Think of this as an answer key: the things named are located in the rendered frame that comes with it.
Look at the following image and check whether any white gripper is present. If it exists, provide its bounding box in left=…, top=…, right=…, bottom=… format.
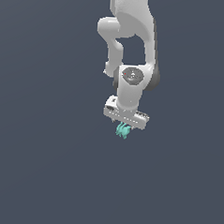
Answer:
left=102, top=95, right=151, bottom=131

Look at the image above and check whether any small teal object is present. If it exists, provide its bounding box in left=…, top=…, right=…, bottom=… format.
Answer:
left=115, top=121, right=133, bottom=141

